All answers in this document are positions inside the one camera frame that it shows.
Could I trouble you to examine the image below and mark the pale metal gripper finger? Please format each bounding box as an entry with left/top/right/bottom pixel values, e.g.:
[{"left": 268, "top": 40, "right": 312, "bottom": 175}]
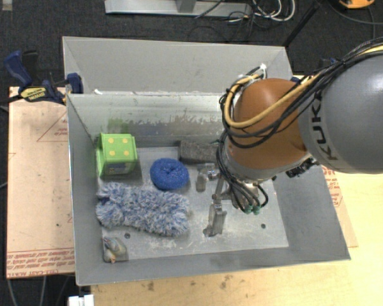
[
  {"left": 202, "top": 201, "right": 229, "bottom": 238},
  {"left": 195, "top": 164, "right": 220, "bottom": 193}
]

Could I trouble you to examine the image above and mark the dark grey sponge block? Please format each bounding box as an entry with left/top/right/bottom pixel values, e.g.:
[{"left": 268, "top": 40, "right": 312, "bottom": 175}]
[{"left": 177, "top": 139, "right": 219, "bottom": 165}]

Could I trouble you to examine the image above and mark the blue and white fluffy cloth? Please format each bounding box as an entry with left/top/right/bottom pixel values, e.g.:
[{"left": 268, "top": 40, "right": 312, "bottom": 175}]
[{"left": 94, "top": 181, "right": 193, "bottom": 239}]

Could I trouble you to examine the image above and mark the blue round scrubber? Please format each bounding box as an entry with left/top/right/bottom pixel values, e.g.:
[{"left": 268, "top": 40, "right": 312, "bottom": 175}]
[{"left": 149, "top": 157, "right": 191, "bottom": 192}]

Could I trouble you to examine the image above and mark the grey metal bin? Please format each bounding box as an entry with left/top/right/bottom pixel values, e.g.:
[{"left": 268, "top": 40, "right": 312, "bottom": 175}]
[{"left": 61, "top": 36, "right": 352, "bottom": 288}]

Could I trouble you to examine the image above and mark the small grey toy bird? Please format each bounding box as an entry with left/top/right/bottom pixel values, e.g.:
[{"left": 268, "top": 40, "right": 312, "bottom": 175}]
[{"left": 101, "top": 236, "right": 130, "bottom": 265}]

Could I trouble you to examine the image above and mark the green dice box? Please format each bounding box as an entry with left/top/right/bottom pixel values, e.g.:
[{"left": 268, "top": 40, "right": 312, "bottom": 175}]
[{"left": 95, "top": 132, "right": 139, "bottom": 178}]

